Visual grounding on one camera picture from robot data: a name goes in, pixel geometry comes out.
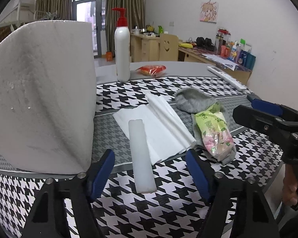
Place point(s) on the white papers on desk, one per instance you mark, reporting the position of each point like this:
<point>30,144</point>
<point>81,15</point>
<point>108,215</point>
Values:
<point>219,60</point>

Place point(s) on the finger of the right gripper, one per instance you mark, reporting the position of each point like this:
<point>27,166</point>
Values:
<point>264,106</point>
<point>255,119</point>

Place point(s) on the white paper tissue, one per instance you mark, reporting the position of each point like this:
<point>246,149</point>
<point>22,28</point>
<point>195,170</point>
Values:
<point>166,134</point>

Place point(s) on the green snack bag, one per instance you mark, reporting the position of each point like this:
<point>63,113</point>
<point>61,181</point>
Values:
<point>215,134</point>

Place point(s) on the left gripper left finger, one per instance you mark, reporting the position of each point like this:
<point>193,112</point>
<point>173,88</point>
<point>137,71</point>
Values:
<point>48,218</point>

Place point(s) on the right hand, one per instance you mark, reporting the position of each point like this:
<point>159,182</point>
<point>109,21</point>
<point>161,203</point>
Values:
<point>290,185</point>

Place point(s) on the white remote control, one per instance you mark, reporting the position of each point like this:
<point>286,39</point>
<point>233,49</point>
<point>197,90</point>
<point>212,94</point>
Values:
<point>226,77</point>

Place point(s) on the white foam box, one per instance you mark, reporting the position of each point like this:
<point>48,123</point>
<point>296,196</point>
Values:
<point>48,97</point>

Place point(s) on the houndstooth table mat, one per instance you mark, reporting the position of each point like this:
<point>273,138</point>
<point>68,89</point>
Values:
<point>174,210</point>

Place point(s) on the brown curtain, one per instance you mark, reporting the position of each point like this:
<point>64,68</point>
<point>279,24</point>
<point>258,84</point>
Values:
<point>135,14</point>
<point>62,9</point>

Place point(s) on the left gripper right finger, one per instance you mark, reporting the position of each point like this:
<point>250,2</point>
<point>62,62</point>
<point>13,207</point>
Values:
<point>253,216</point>

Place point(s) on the wooden desk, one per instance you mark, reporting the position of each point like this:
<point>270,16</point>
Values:
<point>147,48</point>

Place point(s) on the black headphones on desk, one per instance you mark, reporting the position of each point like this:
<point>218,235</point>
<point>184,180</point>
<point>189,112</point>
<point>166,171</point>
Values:
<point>205,43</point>

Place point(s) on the white foam strip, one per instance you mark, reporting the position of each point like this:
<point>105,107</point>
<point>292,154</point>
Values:
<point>141,162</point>

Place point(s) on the brown left curtain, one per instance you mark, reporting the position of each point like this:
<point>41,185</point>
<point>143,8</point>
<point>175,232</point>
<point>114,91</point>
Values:
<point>62,9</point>

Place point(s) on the anime wall poster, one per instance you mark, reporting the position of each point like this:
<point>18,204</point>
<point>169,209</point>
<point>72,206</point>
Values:
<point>209,11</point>

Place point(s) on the wooden smiley chair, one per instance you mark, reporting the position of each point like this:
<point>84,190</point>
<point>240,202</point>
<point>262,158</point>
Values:
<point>169,47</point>

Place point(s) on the red snack packet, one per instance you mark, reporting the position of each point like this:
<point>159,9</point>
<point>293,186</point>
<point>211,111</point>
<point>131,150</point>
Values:
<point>152,70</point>

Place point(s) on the grey sock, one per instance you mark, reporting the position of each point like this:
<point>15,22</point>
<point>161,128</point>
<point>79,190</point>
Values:
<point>193,101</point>

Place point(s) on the brown right curtain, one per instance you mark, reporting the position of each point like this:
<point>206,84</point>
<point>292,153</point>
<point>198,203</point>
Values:
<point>135,14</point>

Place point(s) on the white pump bottle red cap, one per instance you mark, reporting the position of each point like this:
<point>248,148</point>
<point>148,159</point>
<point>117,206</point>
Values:
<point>122,46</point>

